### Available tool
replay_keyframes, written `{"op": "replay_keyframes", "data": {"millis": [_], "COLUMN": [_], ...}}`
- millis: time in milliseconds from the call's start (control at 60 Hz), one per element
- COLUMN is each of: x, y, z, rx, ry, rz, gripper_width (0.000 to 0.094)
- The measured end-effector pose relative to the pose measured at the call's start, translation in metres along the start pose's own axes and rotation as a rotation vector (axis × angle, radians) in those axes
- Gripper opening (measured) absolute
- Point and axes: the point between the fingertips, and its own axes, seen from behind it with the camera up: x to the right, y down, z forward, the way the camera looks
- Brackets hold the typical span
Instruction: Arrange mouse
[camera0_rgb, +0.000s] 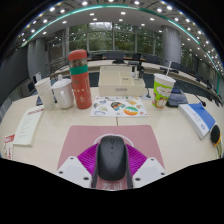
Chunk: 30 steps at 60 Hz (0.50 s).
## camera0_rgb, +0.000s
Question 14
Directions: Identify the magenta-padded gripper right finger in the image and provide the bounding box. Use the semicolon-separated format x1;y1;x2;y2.
123;143;167;190

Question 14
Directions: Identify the group of ceiling lights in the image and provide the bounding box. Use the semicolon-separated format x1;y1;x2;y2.
19;0;224;68

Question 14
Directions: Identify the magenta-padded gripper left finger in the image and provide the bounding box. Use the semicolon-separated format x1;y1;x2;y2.
55;143;101;190

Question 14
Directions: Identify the white paper leaflet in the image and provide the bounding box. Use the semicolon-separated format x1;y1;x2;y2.
12;105;45;147

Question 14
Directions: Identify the beige organizer box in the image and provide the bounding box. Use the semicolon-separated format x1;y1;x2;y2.
97;65;147;98

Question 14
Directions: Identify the black computer mouse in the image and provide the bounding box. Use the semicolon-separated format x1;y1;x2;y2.
96;134;128;183

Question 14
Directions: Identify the colourful sticker sheet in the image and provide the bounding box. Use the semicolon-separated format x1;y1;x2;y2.
89;95;149;118

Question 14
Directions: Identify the green printed paper cup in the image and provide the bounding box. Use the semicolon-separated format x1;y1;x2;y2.
151;60;177;110

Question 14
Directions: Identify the pink mouse pad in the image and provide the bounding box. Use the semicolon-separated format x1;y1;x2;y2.
56;124;165;191

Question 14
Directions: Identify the group of dark chairs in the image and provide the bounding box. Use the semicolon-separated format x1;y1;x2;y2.
89;49;214;81

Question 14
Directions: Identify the white lidded mug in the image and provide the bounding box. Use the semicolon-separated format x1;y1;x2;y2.
51;74;75;110

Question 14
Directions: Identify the red thermos bottle green band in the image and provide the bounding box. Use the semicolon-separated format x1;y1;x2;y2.
67;49;93;110

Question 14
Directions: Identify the long curved conference desk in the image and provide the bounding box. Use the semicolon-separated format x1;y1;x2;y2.
49;59;224;101

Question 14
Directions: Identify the dark conference microphone console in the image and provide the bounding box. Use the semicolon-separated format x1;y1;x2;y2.
165;87;189;108

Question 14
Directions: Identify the blue and white book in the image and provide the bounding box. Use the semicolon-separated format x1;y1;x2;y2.
177;102;217;140

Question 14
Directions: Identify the red and white brochure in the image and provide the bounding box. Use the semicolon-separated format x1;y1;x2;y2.
3;133;16;161

